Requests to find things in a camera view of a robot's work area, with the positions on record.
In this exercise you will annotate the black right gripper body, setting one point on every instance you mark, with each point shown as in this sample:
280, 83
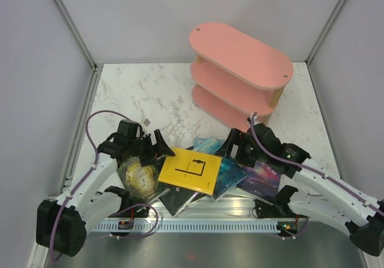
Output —
246, 149

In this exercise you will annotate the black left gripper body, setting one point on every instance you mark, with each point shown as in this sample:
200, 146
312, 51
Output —
142, 147

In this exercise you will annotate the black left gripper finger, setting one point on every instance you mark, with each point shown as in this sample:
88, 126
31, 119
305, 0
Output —
146, 160
161, 148

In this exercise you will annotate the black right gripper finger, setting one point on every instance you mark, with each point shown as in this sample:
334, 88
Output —
245, 160
232, 139

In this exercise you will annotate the teal underwater cover book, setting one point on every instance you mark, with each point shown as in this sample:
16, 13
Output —
229, 176

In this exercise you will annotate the yellow book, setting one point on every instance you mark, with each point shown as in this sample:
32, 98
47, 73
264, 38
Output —
191, 170

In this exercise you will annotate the black Moon and Sixpence book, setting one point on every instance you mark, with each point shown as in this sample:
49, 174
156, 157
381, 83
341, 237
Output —
176, 199

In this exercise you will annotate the light blue Old Man book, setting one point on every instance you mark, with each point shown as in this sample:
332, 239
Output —
207, 145

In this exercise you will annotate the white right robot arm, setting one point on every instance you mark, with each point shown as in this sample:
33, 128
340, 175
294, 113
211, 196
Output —
343, 207

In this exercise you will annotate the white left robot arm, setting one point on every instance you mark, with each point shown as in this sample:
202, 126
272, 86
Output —
64, 223

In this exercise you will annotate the green gold fantasy book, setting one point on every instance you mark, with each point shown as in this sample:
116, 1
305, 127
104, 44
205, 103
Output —
141, 181

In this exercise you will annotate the purple Robinson Crusoe book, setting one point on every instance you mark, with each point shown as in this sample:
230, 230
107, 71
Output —
261, 182

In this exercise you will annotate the pink three-tier shelf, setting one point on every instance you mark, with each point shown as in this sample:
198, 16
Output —
236, 75

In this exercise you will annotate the white slotted cable duct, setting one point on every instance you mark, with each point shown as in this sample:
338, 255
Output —
141, 226

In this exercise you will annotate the left aluminium frame post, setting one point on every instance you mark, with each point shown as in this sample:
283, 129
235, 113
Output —
70, 24

